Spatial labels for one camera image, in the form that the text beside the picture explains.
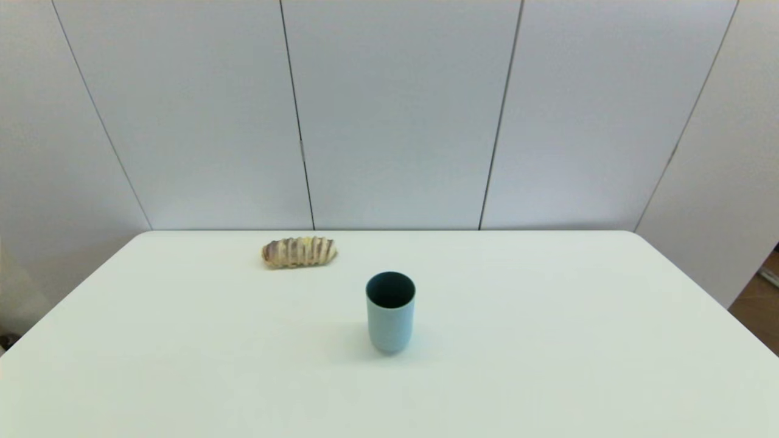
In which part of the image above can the long striped brown bread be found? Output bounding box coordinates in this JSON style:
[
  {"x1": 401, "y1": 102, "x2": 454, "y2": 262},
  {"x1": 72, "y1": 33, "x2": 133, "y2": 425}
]
[{"x1": 262, "y1": 236, "x2": 338, "y2": 269}]

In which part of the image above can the light blue plastic cup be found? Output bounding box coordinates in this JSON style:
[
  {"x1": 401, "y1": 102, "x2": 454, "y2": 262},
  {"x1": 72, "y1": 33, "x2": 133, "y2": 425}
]
[{"x1": 365, "y1": 271, "x2": 416, "y2": 355}]

